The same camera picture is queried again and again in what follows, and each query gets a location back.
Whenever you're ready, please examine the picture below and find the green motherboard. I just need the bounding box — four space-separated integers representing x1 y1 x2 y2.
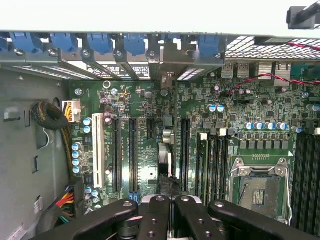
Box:
67 72 320 240

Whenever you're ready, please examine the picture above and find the long PCIe expansion slot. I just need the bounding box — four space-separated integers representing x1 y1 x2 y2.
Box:
179 117 191 193
111 117 123 194
128 117 139 194

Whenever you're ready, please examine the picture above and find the red black twisted wire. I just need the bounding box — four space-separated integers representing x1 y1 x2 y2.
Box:
226 41 320 97

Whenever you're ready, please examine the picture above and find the white power connector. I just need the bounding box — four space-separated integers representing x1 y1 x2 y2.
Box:
61 99 82 123

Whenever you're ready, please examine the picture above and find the white PCI expansion slot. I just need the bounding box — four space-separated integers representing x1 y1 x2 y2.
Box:
91 112 105 189

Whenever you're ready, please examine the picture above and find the braided black power cable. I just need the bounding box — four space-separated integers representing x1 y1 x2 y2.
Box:
31 101 75 180

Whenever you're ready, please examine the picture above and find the short PCIe expansion slot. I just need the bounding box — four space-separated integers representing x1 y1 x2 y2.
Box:
146 118 155 141

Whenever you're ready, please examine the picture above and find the open black PC case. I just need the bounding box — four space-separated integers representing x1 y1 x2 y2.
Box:
0 29 320 240

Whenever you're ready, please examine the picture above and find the coloured power wire bundle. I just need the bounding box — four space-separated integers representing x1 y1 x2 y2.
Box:
53 177 85 224

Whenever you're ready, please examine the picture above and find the metal CPU socket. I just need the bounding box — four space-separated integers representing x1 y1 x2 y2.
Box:
228 156 293 224

